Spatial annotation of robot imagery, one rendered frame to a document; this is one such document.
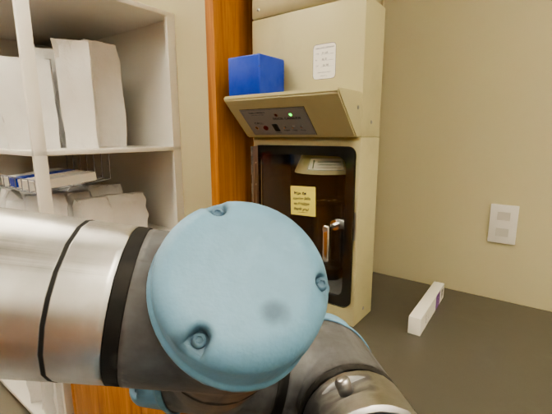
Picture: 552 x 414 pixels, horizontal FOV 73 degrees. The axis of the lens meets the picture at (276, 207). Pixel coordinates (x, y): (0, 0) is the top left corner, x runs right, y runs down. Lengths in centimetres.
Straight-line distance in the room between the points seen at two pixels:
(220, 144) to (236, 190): 15
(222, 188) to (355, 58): 47
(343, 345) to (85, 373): 19
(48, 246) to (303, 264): 10
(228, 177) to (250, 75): 29
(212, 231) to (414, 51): 120
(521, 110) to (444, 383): 75
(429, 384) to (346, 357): 57
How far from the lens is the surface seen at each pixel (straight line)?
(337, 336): 32
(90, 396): 160
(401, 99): 131
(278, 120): 92
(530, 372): 98
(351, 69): 90
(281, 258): 15
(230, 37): 109
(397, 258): 137
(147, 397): 30
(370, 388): 26
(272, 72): 95
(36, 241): 18
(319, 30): 96
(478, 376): 91
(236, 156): 108
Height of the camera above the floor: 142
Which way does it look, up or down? 11 degrees down
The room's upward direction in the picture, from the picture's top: straight up
